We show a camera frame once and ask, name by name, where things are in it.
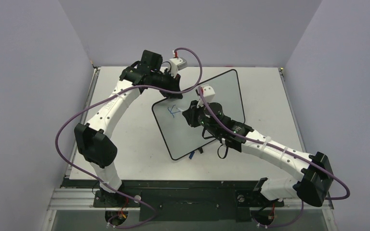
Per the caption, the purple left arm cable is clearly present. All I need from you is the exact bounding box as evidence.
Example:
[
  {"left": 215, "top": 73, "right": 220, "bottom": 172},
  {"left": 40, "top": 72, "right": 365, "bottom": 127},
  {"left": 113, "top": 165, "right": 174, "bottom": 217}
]
[{"left": 54, "top": 47, "right": 203, "bottom": 230}]

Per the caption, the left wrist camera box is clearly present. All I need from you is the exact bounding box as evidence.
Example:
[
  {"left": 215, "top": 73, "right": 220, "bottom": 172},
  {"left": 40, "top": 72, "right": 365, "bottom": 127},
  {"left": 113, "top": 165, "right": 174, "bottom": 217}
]
[{"left": 169, "top": 57, "right": 187, "bottom": 77}]

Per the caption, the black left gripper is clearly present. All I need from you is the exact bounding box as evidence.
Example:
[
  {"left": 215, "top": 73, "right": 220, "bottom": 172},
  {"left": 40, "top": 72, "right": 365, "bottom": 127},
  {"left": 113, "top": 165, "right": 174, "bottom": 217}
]
[{"left": 151, "top": 69, "right": 183, "bottom": 100}]

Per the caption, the white whiteboard black frame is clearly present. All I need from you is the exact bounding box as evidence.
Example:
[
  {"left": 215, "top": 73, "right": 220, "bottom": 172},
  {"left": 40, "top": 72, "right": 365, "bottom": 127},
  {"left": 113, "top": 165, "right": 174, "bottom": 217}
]
[{"left": 152, "top": 69, "right": 246, "bottom": 160}]

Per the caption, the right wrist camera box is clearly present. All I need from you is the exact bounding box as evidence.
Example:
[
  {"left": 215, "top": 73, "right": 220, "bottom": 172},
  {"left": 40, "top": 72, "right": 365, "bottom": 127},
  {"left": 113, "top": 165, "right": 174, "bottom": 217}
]
[{"left": 196, "top": 84, "right": 215, "bottom": 108}]

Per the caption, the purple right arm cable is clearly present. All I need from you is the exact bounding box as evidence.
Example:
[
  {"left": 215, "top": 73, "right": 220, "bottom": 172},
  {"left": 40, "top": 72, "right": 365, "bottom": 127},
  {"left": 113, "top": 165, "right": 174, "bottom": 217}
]
[{"left": 198, "top": 89, "right": 351, "bottom": 229}]

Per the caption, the aluminium table frame rail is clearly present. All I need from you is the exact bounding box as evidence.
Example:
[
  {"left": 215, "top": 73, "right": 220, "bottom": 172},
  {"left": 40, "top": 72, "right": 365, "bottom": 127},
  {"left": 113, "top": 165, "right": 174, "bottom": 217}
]
[{"left": 46, "top": 66, "right": 101, "bottom": 231}]

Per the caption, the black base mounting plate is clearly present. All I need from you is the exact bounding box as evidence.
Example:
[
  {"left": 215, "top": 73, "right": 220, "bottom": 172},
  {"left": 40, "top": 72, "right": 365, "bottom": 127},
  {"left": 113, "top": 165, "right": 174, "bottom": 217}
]
[{"left": 61, "top": 178, "right": 284, "bottom": 224}]

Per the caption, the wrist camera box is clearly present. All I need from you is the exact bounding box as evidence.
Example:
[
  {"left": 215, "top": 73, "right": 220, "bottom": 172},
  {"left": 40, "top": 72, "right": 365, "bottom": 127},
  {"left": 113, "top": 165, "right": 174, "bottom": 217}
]
[
  {"left": 196, "top": 84, "right": 215, "bottom": 108},
  {"left": 169, "top": 57, "right": 187, "bottom": 77}
]

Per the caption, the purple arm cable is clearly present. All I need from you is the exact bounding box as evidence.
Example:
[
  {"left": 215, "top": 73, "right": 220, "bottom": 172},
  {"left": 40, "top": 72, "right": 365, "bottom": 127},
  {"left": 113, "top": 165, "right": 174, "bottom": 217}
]
[
  {"left": 198, "top": 89, "right": 351, "bottom": 229},
  {"left": 54, "top": 47, "right": 203, "bottom": 230}
]

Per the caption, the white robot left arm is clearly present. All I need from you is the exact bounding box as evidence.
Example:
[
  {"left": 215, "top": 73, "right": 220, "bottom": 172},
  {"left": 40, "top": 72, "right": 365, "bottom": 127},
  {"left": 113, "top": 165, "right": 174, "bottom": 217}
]
[{"left": 74, "top": 50, "right": 187, "bottom": 207}]

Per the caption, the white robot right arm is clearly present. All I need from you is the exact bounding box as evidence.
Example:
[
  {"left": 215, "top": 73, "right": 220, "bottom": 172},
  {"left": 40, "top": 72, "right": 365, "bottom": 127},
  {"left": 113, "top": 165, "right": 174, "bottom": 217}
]
[{"left": 182, "top": 100, "right": 333, "bottom": 207}]

